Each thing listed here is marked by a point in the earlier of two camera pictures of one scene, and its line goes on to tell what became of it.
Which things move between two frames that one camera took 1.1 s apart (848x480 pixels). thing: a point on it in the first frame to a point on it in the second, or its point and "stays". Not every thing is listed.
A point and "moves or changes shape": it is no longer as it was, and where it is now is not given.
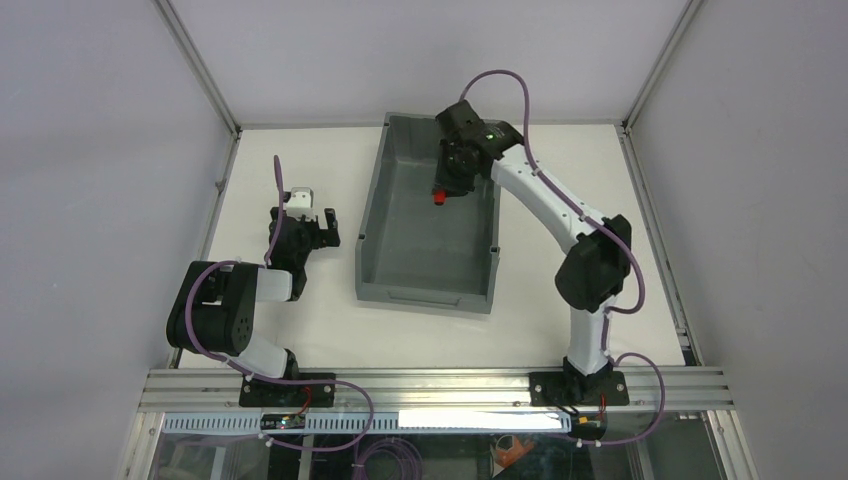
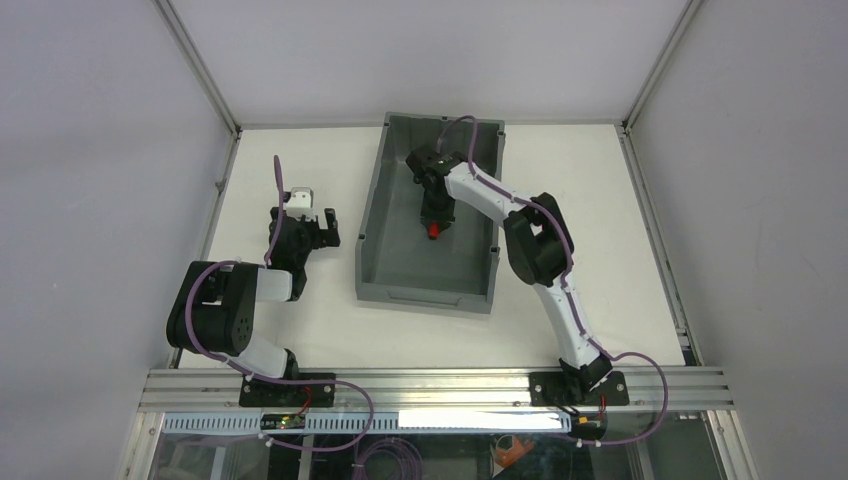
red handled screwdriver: x=440 y=197 moves or changes shape
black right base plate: x=568 y=388 stays
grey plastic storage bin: x=412 y=251 stays
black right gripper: x=452 y=176 to x=436 y=216
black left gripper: x=303 y=225 stays
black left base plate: x=274 y=394 stays
